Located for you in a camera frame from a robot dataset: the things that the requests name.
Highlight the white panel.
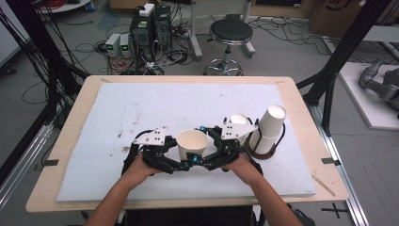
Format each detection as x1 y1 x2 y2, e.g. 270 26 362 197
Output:
0 0 31 68

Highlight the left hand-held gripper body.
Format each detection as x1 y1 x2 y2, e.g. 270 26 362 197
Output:
133 126 177 165

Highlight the right hand-held gripper cable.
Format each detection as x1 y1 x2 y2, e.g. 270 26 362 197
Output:
248 158 264 177

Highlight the white box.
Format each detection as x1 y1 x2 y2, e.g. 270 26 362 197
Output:
138 3 156 18

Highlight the person's dark clothing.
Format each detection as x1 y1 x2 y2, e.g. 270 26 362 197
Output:
120 205 262 226

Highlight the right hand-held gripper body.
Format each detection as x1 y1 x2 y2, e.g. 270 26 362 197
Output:
215 122 259 169

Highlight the cardboard box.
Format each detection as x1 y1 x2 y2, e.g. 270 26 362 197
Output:
309 0 399 40

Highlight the round white table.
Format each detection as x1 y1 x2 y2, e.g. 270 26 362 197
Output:
37 0 92 14

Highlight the thin wooden stick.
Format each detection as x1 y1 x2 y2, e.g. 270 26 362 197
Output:
311 174 337 198

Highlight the white foam mat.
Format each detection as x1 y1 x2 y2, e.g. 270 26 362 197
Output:
56 82 317 202

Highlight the grey power supply unit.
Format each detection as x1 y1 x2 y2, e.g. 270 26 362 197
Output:
104 32 122 58
120 33 134 58

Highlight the hand-held gripper cable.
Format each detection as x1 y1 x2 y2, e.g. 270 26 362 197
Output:
248 158 264 177
121 130 154 176

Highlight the black round stool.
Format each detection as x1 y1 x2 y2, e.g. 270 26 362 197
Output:
202 18 254 77

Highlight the white shelf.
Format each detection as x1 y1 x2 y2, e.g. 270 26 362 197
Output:
363 24 399 43

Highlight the grey metal stand leg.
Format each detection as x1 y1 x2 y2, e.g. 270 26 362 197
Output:
242 0 257 59
187 0 204 61

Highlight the left hand-held gripper cable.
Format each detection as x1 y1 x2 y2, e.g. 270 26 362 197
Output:
121 130 154 176

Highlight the tangle of cables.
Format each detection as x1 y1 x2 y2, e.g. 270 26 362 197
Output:
93 40 196 76

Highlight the single white paper cup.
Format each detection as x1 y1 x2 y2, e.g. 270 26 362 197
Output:
175 129 210 162

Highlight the black metal frame post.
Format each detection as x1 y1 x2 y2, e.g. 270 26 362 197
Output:
295 0 396 137
0 0 90 130

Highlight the red cable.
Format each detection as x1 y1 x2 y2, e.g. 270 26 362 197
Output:
43 0 66 9

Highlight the white board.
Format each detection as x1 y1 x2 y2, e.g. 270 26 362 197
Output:
338 61 399 131

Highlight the wooden cabinet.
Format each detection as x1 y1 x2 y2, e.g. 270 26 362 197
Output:
108 0 164 10
250 0 314 19

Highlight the person's left hand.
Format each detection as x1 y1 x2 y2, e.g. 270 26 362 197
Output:
123 155 165 186

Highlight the person's right hand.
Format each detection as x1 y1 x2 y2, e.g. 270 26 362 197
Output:
223 154 264 187

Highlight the aluminium rail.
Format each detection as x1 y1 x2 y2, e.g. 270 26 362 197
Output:
0 122 55 210
305 102 371 226

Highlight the black tape cross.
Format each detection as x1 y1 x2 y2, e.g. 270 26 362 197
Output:
320 202 350 219

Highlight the black double cup holder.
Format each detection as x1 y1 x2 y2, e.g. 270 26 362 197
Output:
223 116 287 160

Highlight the black computer tower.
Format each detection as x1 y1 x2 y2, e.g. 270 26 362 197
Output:
153 5 173 50
129 12 155 62

